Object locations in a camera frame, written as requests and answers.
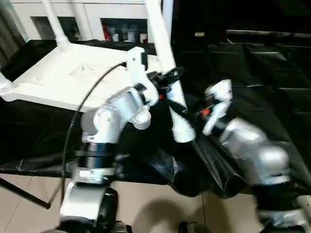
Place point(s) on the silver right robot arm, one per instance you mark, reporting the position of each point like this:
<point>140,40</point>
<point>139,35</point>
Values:
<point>252,150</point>

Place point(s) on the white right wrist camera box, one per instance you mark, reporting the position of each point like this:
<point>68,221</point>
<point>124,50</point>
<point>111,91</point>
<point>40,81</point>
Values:
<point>218,99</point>

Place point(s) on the black robot foot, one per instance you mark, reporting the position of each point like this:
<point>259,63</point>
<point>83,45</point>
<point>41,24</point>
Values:
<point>119,228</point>
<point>190,228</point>

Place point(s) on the small yellow label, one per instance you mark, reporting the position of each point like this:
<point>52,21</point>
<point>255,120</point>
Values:
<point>199,34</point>

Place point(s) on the white plastic table leg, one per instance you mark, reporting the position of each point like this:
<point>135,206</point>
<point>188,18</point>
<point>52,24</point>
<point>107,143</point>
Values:
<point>56,24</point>
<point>163,43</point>
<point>5,85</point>
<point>168,14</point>

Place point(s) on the black left robot foot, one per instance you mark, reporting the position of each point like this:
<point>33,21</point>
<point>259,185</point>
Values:
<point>119,228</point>

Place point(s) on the white plastic table top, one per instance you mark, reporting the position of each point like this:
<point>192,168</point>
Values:
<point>63,77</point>

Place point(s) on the white glass door cabinet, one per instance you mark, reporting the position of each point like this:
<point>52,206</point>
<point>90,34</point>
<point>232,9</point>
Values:
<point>92,17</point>

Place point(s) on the black metal table frame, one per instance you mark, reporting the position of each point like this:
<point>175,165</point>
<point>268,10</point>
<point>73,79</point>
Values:
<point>24,193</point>

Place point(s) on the black table mat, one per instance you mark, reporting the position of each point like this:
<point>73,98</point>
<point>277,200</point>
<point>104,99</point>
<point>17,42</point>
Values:
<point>39,136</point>

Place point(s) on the black right robot foot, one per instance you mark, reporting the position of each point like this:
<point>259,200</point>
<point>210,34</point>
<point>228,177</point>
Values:
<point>190,228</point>

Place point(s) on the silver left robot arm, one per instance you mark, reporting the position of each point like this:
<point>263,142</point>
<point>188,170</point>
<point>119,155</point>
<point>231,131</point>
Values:
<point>112,116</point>

